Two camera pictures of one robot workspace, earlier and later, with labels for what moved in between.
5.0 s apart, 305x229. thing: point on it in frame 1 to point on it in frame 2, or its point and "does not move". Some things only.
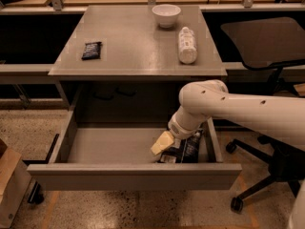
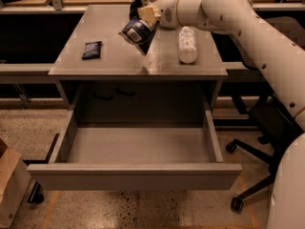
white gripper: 177,129 to 167,13
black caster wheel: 35,195 does not move
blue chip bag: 182,151 to 138,33
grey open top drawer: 120,158 does not move
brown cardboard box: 15,179 does not move
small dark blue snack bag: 91,51 does not move
